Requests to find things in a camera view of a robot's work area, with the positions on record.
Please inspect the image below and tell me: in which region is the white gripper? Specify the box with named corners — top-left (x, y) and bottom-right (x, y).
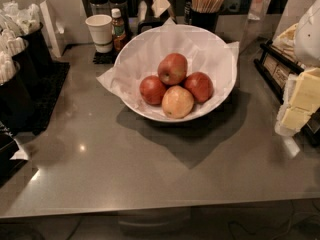
top-left (275, 0), bottom-right (320, 136)

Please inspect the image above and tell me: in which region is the right red apple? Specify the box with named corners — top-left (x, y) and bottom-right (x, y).
top-left (183, 72), bottom-right (214, 103)

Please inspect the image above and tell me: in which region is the red apple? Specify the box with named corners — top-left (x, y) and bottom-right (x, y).
top-left (157, 53), bottom-right (188, 85)
top-left (139, 75), bottom-right (166, 105)
top-left (183, 72), bottom-right (214, 103)

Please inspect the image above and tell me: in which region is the yellow front apple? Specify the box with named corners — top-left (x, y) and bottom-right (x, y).
top-left (162, 85), bottom-right (194, 119)

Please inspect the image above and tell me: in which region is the top red apple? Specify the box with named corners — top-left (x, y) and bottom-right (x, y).
top-left (157, 53), bottom-right (188, 85)

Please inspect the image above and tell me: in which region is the left red apple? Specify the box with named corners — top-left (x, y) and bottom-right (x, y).
top-left (139, 75), bottom-right (166, 105)

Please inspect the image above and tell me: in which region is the white bowl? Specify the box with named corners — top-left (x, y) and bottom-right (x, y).
top-left (113, 24), bottom-right (239, 123)

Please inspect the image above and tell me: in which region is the black condiment rack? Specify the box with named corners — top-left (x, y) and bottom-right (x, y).
top-left (254, 40), bottom-right (320, 146)

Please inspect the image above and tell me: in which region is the black cup of stir sticks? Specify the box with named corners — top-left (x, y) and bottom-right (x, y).
top-left (191, 0), bottom-right (224, 32)

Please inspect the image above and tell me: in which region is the white paper liner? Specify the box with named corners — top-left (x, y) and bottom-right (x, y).
top-left (96, 17), bottom-right (240, 116)

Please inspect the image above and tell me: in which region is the black napkin holder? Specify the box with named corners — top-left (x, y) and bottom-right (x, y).
top-left (137, 0), bottom-right (177, 34)

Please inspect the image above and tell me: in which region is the small sauce bottle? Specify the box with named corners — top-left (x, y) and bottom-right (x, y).
top-left (111, 8), bottom-right (128, 52)

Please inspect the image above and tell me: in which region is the white paper cup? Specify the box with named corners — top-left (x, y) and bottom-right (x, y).
top-left (85, 14), bottom-right (113, 53)

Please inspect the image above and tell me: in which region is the black mat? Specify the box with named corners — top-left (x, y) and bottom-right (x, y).
top-left (13, 61), bottom-right (70, 135)

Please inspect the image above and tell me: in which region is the black cutlery holder back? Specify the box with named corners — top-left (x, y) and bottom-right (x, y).
top-left (2, 0), bottom-right (54, 68)

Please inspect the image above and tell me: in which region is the black cutlery holder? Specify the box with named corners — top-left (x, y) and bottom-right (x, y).
top-left (0, 29), bottom-right (39, 96)
top-left (0, 52), bottom-right (34, 132)
top-left (2, 0), bottom-right (54, 68)

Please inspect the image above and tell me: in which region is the black cutlery holder middle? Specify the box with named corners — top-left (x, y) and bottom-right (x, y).
top-left (0, 29), bottom-right (39, 96)

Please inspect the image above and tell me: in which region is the black cutlery holder front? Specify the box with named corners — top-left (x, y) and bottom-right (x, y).
top-left (0, 52), bottom-right (34, 132)

